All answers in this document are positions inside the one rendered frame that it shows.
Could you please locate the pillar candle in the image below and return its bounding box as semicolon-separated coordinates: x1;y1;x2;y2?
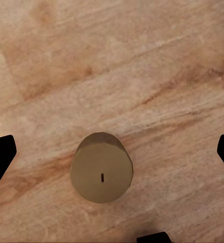
70;132;134;204

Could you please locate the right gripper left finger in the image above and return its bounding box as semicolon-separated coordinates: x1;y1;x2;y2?
0;135;17;180

